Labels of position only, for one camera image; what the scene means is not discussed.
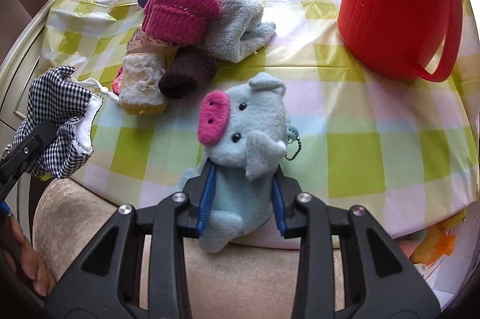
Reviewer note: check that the white purple storage box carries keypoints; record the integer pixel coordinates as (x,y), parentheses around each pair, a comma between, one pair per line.
(449,274)

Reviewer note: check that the magenta knitted mitten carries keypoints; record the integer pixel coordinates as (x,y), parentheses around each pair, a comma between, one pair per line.
(179,22)

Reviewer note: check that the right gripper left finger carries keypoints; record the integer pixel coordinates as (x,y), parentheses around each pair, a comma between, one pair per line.
(134,267)

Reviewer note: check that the orange organza bag with sponge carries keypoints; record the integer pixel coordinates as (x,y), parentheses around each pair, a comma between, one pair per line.
(439,240)

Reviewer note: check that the cream carved cabinet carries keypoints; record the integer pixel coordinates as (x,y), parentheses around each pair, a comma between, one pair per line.
(19,68)

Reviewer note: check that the dark brown knitted cuff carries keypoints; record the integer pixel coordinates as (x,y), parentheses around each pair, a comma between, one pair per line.
(191,70)

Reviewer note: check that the person's left hand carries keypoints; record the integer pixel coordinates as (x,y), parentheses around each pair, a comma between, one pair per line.
(31,262)

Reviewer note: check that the yellow sponge block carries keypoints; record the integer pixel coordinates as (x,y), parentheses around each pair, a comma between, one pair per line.
(139,89)

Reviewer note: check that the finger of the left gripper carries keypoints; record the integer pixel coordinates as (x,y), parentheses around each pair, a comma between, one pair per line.
(17,161)

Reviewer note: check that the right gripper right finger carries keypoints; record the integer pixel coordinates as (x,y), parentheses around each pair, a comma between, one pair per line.
(349,267)

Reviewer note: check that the black white houndstooth pouch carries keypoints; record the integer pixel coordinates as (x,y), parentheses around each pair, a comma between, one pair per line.
(57,97)

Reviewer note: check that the pink round floral pouch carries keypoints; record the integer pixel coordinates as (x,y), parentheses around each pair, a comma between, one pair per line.
(116,83)

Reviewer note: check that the green checked plastic tablecloth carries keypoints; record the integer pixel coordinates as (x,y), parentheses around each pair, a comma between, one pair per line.
(406,151)

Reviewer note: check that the red plastic thermos jug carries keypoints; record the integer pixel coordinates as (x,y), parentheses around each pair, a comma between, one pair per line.
(403,39)

